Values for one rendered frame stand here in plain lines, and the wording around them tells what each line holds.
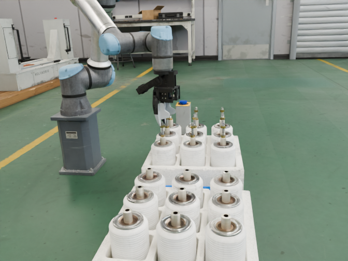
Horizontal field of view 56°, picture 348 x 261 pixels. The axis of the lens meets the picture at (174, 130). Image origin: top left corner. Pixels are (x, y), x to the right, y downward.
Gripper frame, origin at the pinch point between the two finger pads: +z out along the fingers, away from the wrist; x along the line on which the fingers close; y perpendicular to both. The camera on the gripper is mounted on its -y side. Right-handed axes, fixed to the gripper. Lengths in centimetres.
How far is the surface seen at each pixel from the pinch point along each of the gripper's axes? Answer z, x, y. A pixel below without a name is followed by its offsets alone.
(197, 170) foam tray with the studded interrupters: 17.0, -3.6, 16.2
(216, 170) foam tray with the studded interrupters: 16.8, -1.5, 23.2
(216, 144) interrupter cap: 9.0, 5.4, 21.1
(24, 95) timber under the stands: 31, 134, -221
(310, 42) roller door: 7, 533, 39
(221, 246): 11, -50, 39
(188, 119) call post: 10.2, 37.7, -3.1
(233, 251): 13, -49, 41
